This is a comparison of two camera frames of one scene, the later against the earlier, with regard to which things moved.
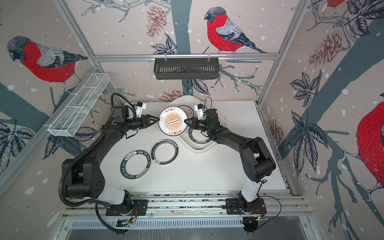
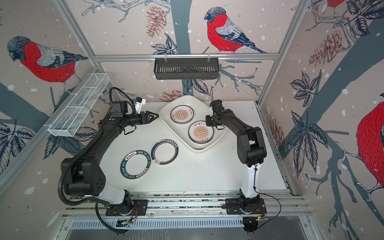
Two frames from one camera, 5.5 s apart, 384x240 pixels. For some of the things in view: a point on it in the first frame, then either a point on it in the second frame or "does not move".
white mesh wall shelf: (78, 105) does not move
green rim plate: (164, 151) does not move
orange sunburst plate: (172, 120) -> (199, 132)
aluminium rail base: (269, 205) does not move
